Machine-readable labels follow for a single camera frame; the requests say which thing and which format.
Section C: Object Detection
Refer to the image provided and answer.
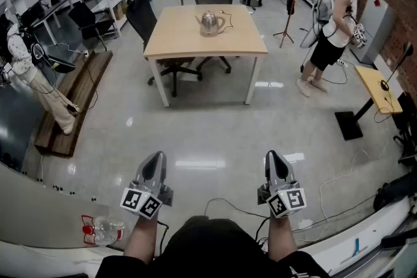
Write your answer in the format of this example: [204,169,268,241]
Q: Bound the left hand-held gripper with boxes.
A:
[119,151,174,221]

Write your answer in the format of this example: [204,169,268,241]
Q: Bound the white floor cable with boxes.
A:
[293,126,391,243]

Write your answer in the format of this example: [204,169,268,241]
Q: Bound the person's black clothing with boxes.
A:
[96,215,330,278]

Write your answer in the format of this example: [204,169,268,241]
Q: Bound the steel electric kettle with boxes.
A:
[194,10,227,36]

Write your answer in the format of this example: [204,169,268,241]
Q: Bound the black visitor chair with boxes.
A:
[68,1,117,51]

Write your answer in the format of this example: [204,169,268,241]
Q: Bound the blue and white squeegee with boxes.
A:
[340,237,368,266]

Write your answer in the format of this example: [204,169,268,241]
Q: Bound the light wooden table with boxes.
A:
[143,4,268,107]

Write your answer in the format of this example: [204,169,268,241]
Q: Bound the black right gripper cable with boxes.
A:
[204,197,271,243]

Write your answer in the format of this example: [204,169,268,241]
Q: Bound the white curved counter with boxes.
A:
[0,159,417,278]

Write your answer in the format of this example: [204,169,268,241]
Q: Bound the yellow side table black base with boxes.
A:
[334,64,404,141]

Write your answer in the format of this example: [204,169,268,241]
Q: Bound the black gooseneck lamp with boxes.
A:
[377,41,414,90]

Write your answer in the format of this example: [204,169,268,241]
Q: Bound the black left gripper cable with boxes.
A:
[158,221,170,255]

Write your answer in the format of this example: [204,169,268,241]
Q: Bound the person's right forearm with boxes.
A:
[266,214,299,263]

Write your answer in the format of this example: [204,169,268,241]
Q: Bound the brown wooden platform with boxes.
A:
[34,49,114,156]

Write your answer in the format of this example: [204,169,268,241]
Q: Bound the clear plastic water bottle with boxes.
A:
[81,214,126,247]

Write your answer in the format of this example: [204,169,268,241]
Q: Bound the person's left forearm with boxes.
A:
[123,215,161,265]

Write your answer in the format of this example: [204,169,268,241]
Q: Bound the cardboard box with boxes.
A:
[112,0,129,21]

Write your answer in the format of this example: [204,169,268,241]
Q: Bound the grey metal cabinet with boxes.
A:
[351,0,397,66]

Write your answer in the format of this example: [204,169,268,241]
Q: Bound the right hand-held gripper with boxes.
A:
[257,150,308,218]

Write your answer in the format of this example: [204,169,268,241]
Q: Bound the scattered small black screws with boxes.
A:
[35,176,98,202]

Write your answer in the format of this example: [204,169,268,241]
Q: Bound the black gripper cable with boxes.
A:
[158,221,170,255]
[204,197,271,243]

